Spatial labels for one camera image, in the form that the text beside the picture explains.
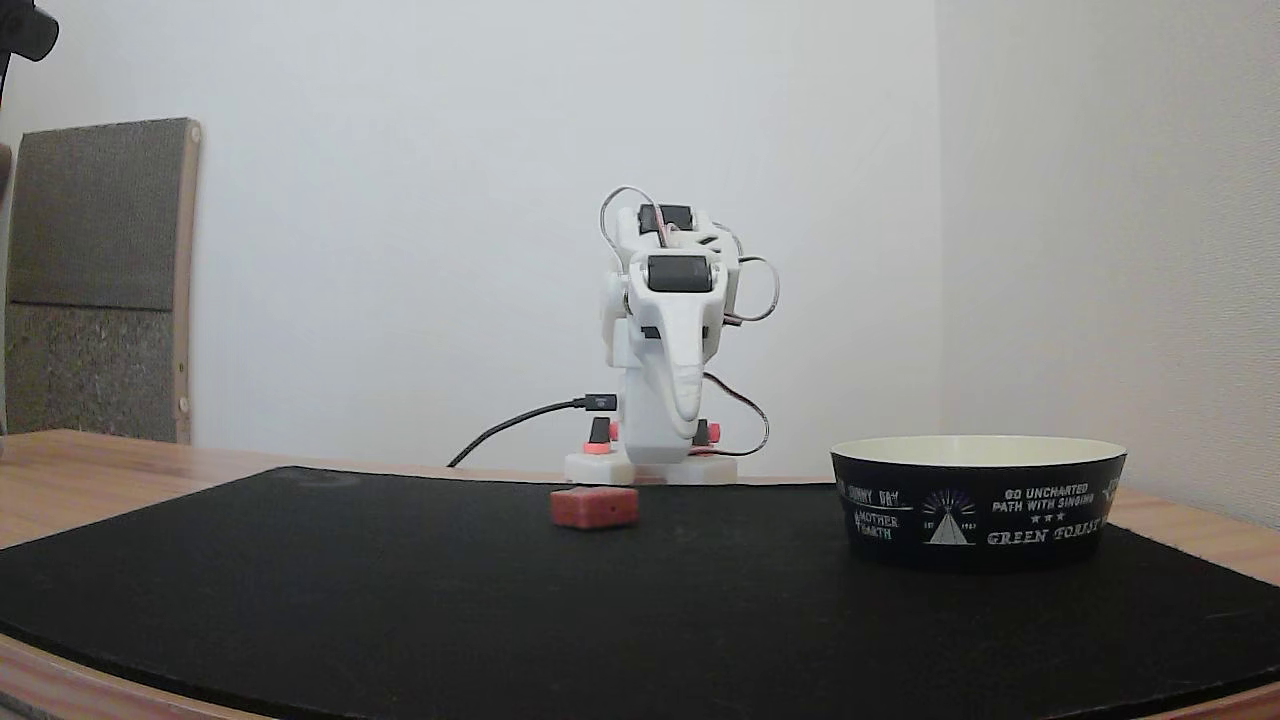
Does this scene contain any red toy block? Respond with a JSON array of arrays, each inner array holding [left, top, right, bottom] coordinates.
[[550, 486, 640, 531]]

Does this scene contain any black printed paper bowl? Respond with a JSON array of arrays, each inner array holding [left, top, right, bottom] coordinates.
[[830, 435, 1128, 574]]

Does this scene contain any black table mat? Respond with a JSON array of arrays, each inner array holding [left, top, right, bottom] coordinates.
[[0, 466, 1280, 720]]

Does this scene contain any grey board with wooden edge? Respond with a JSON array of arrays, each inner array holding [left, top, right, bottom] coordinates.
[[4, 118, 202, 445]]

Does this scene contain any black device on stand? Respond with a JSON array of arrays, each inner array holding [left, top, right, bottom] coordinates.
[[0, 0, 60, 64]]

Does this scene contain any black usb cable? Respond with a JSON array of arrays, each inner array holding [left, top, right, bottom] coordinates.
[[447, 394, 619, 469]]

